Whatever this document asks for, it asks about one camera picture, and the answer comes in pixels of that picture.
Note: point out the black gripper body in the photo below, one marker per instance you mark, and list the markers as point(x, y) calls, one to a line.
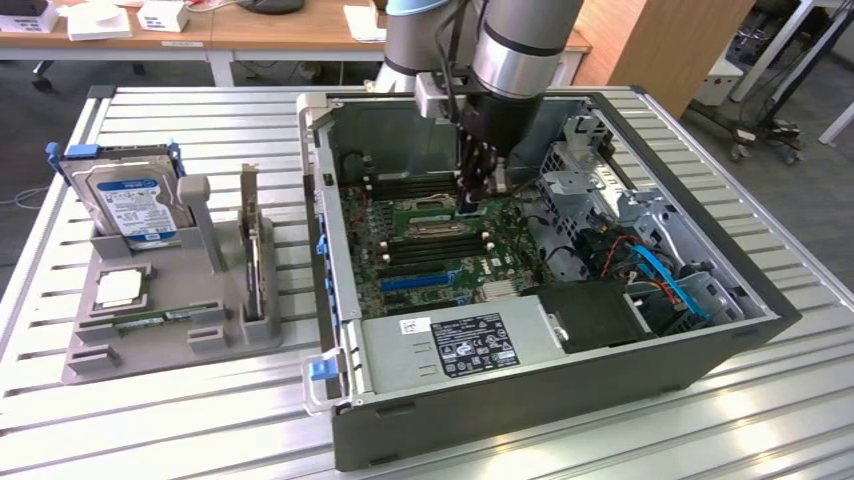
point(503, 120)

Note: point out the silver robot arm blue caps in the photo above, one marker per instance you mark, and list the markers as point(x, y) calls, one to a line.
point(520, 65)

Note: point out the RAM slot black latches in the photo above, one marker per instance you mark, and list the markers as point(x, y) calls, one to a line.
point(420, 185)
point(420, 195)

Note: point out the metal CPU socket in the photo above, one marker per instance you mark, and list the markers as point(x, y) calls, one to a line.
point(436, 231)

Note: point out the silver metal disk bay cage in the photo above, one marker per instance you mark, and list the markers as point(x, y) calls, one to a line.
point(580, 200)

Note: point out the black expansion slot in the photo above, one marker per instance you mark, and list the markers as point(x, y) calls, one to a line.
point(413, 271)

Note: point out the green motherboard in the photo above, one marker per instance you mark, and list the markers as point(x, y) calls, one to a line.
point(362, 250)

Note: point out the blue expansion slot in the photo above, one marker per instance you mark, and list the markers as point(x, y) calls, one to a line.
point(416, 282)

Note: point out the small silver chipset heatsink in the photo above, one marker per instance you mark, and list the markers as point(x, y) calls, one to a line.
point(500, 291)

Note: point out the white paper sheets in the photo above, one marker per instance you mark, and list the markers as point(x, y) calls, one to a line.
point(362, 22)

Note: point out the wooden cabinet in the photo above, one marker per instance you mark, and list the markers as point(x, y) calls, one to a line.
point(680, 50)

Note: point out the grey power supply unit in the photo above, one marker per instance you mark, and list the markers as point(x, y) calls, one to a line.
point(393, 350)

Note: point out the dark grey rounded device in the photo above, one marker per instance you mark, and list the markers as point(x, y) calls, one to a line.
point(273, 6)

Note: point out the black wheeled stand base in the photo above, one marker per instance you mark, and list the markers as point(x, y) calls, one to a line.
point(780, 131)

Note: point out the black open PC case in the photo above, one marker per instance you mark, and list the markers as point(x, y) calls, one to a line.
point(533, 415)

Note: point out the grey plastic parts rack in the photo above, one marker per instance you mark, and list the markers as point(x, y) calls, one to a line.
point(180, 290)

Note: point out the white desk leg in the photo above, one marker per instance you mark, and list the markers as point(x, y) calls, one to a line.
point(839, 125)

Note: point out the hard disk blue white label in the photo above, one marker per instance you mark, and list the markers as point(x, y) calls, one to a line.
point(133, 200)

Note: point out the white labelled cardboard box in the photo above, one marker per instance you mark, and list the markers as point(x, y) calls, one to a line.
point(20, 22)
point(162, 17)

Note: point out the silver CPU chip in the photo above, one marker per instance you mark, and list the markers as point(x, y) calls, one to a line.
point(120, 289)

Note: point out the blue plastic disk caddy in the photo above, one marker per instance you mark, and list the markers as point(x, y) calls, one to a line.
point(81, 150)

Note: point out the white flat box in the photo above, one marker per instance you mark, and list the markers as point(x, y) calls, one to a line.
point(96, 25)

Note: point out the black chair caster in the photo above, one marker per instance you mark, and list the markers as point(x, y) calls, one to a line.
point(42, 75)

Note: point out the black box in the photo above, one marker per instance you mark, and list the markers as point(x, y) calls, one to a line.
point(16, 6)

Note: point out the white pedestal red knob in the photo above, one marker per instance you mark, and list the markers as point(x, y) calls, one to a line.
point(720, 85)

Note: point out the graphics card metal bracket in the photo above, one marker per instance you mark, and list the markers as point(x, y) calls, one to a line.
point(249, 225)

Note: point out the wooden desk white frame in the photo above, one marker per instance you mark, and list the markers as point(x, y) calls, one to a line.
point(20, 40)
point(300, 30)

